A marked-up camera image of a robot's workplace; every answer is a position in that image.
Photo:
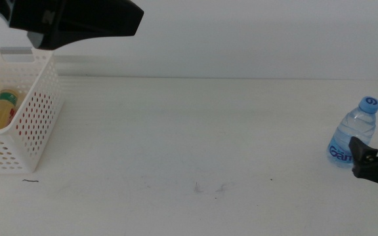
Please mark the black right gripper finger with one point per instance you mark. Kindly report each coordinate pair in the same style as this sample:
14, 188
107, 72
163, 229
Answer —
361, 151

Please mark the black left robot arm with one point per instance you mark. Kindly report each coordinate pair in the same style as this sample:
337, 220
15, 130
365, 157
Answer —
77, 19

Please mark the white perforated plastic basket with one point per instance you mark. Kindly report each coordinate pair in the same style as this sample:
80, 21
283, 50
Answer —
41, 82

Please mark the clear water bottle blue cap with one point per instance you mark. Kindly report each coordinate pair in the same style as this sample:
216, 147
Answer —
356, 124

